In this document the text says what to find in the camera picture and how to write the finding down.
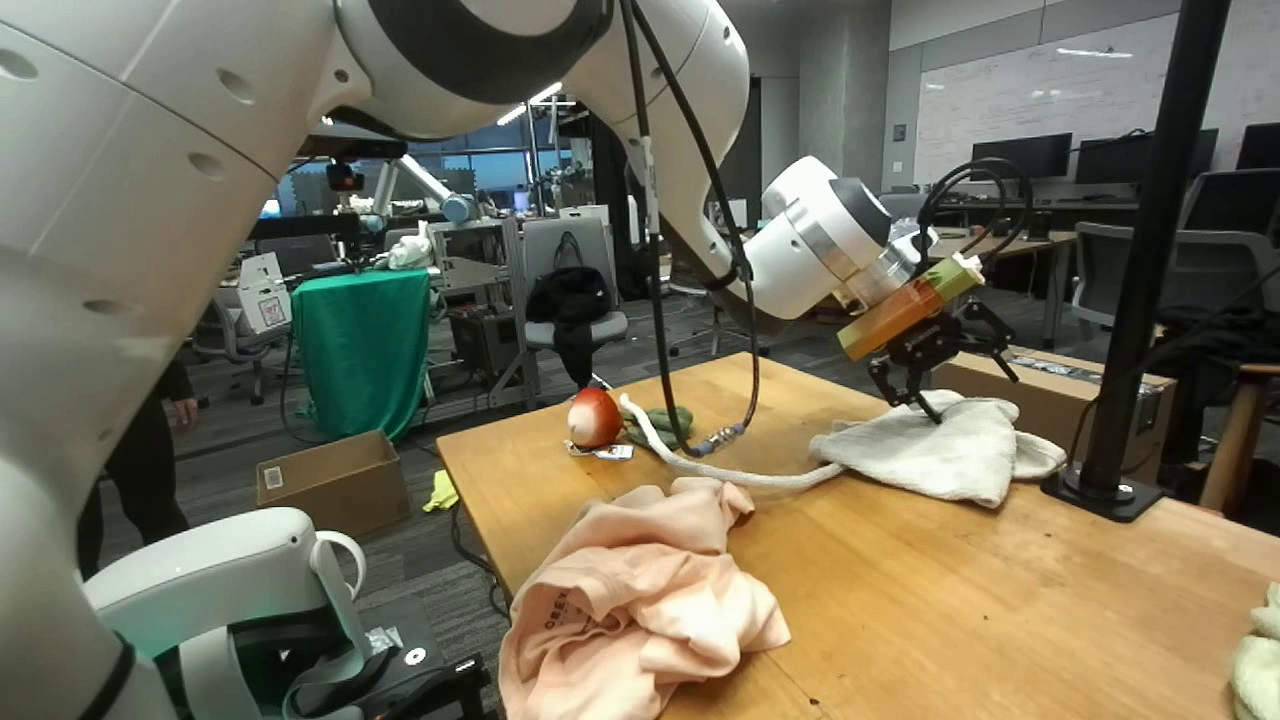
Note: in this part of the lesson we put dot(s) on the cardboard box with black tape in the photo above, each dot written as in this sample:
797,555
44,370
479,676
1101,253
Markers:
1067,392

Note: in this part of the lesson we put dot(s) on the person in dark clothes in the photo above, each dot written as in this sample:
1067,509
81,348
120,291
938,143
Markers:
144,454

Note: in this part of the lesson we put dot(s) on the white panel with print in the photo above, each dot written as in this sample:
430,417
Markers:
265,297

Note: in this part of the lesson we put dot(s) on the yellow glove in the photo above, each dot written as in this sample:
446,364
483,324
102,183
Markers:
442,492

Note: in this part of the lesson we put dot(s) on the peach cloth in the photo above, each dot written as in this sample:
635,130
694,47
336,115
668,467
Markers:
640,603

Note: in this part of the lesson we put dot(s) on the black computer monitor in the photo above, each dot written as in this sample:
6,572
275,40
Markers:
1121,161
1262,144
1022,159

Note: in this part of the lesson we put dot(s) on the wooden stool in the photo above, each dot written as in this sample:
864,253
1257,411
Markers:
1235,447

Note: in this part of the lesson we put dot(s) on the grey office chair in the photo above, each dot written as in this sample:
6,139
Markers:
1241,266

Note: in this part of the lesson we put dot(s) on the long wooden desk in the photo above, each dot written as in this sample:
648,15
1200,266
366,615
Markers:
1044,243

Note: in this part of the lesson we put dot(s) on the black metal rail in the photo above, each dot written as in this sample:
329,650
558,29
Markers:
305,227

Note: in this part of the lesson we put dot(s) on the white wall board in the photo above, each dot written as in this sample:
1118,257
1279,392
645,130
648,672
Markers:
1041,83

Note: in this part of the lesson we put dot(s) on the green plush vegetable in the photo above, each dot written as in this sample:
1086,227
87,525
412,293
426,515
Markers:
668,422

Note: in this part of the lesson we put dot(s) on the small open cardboard box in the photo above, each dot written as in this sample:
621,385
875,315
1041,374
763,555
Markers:
340,484

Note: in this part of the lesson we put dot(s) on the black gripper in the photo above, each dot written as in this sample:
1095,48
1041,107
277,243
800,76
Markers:
943,342

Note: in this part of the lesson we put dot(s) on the black camera stand pole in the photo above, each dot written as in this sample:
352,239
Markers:
1146,266

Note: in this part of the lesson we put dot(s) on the white cabinet with logo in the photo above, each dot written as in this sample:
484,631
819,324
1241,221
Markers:
566,247

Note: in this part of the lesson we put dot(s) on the green fabric cover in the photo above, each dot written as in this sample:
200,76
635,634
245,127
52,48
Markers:
363,346

